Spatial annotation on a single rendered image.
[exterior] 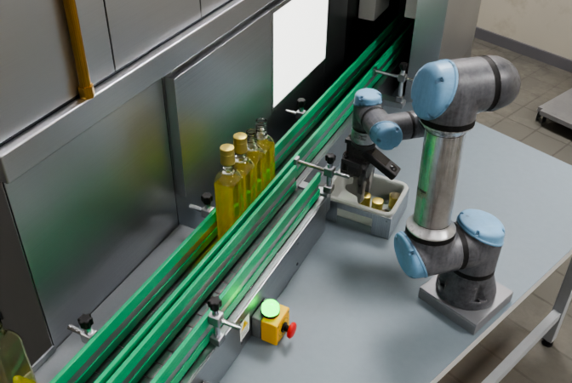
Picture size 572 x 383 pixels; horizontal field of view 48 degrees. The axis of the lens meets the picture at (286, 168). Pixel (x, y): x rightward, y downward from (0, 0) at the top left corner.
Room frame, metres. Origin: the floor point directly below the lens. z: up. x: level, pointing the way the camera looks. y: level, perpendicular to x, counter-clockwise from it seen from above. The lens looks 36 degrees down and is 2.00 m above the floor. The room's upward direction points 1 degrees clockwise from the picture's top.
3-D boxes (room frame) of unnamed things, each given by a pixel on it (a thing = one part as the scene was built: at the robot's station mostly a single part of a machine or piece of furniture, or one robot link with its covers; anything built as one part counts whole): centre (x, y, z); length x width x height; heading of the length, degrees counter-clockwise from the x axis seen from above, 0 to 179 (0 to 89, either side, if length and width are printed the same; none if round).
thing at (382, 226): (1.53, -0.22, 0.79); 0.27 x 0.17 x 0.08; 64
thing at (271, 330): (1.04, 0.03, 0.79); 0.07 x 0.07 x 0.07; 64
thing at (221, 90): (1.70, 0.07, 1.15); 0.90 x 0.03 x 0.34; 154
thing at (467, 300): (1.17, -0.47, 0.83); 0.15 x 0.15 x 0.10
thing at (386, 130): (1.44, -0.27, 1.10); 0.11 x 0.11 x 0.08; 18
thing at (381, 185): (1.52, -0.24, 0.80); 0.22 x 0.17 x 0.09; 64
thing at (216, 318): (0.90, 0.12, 0.94); 0.07 x 0.04 x 0.13; 64
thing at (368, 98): (1.53, -0.22, 1.10); 0.09 x 0.08 x 0.11; 18
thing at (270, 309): (1.04, 0.03, 0.84); 0.05 x 0.05 x 0.03
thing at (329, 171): (1.46, -0.10, 0.95); 0.17 x 0.03 x 0.12; 64
